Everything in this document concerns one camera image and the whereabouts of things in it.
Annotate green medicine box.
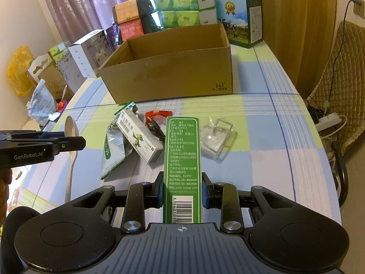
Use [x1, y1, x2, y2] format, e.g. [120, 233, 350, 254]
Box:
[163, 117, 202, 224]

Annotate white ointment box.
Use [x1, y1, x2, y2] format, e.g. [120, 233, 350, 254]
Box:
[116, 109, 163, 164]

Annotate silver green foil pouch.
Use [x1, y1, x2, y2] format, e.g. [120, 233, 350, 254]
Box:
[101, 101, 138, 180]

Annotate black cable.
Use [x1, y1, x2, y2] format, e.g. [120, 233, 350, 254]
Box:
[146, 118, 167, 144]

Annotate silver printed bag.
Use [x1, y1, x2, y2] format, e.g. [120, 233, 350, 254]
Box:
[26, 79, 57, 127]

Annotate clear plastic box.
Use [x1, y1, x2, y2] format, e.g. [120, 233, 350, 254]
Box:
[200, 117, 236, 161]

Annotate plaid tablecloth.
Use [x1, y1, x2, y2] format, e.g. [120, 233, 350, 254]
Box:
[9, 43, 341, 221]

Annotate brown hanging cardboard package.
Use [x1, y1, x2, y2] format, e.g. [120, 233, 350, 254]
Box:
[27, 53, 74, 101]

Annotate red snack packet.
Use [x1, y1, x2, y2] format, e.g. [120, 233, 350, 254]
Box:
[145, 110, 173, 125]

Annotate yellow plastic bag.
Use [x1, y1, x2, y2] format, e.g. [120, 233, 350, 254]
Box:
[7, 46, 36, 97]

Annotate white appliance box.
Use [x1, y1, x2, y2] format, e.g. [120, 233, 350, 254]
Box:
[69, 29, 113, 78]

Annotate large cardboard box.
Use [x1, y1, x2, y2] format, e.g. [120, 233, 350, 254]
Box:
[98, 24, 233, 104]

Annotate white power strip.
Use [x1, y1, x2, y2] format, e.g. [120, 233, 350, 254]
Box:
[315, 113, 342, 132]

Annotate orange red boxes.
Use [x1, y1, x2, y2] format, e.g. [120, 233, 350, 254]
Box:
[112, 0, 143, 41]

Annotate wicker chair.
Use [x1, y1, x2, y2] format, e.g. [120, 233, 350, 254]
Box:
[308, 21, 364, 206]

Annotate blue milk carton box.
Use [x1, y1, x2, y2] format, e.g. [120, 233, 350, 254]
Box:
[215, 0, 263, 48]

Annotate green tissue pack stack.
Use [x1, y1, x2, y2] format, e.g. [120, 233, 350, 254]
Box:
[154, 0, 218, 29]

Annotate wall socket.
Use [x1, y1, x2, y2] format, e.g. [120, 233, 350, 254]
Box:
[352, 0, 365, 18]

